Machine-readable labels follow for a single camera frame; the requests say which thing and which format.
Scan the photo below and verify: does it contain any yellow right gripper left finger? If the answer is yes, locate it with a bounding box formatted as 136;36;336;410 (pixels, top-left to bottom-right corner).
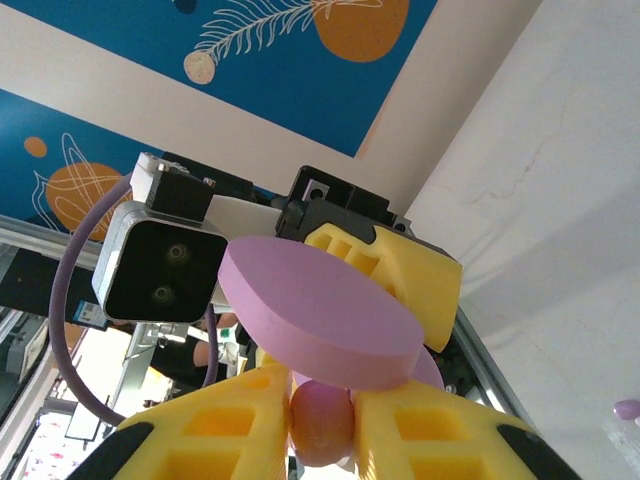
63;362;295;480

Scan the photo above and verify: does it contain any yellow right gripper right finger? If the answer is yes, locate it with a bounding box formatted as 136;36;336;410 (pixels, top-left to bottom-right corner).
349;382;597;480

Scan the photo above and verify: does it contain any purple earbud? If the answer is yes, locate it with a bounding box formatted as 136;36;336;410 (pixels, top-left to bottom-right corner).
289;379;357;469
613;398;640;422

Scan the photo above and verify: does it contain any purple earbud charging case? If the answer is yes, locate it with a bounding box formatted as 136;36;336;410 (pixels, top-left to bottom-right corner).
217;234;447;394

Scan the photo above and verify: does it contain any person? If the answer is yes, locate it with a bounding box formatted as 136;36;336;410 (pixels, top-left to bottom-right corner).
114;312;241;396

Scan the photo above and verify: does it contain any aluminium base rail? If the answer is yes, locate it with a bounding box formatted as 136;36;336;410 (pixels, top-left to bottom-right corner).
447;304;531;431

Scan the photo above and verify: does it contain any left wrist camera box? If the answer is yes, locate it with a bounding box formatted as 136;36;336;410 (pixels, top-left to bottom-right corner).
91;152;281;324

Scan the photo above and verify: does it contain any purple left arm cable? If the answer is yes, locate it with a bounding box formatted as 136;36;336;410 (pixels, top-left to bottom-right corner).
48;177;221;427

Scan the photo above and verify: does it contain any aluminium frame post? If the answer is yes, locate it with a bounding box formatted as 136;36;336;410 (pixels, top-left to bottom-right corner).
0;213;119;264

